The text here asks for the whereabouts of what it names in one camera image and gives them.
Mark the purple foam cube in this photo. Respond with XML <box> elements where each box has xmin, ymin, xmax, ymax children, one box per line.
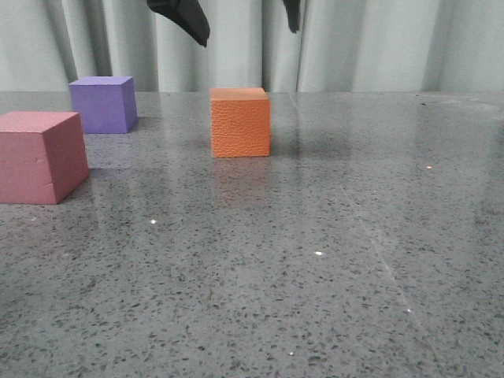
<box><xmin>69</xmin><ymin>76</ymin><xmax>138</xmax><ymax>134</ymax></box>

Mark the orange foam cube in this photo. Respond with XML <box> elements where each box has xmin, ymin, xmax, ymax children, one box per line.
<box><xmin>209</xmin><ymin>87</ymin><xmax>271</xmax><ymax>158</ymax></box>

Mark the pink foam cube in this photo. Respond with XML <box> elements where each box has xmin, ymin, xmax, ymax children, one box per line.
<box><xmin>1</xmin><ymin>111</ymin><xmax>89</xmax><ymax>205</ymax></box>

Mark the grey pleated curtain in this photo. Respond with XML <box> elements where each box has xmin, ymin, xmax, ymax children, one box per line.
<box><xmin>1</xmin><ymin>1</ymin><xmax>503</xmax><ymax>92</ymax></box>

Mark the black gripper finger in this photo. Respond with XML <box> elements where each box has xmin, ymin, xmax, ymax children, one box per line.
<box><xmin>146</xmin><ymin>0</ymin><xmax>209</xmax><ymax>47</ymax></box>
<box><xmin>283</xmin><ymin>0</ymin><xmax>301</xmax><ymax>33</ymax></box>

